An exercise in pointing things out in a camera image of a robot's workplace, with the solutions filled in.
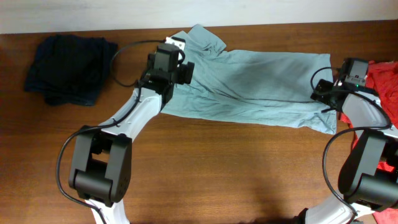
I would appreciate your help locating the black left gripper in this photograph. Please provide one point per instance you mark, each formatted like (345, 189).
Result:
(184, 71)

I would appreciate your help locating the red t-shirt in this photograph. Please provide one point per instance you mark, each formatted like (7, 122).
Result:
(382, 77)

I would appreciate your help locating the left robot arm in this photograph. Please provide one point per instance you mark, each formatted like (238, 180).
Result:
(101, 165)

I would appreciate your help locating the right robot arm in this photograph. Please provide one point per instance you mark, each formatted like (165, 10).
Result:
(367, 182)

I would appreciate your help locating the folded dark navy garment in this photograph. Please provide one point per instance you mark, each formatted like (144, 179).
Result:
(70, 69)

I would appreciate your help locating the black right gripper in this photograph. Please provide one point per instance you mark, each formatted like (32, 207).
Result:
(324, 86)

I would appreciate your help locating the light blue t-shirt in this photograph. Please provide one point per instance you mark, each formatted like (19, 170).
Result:
(269, 88)

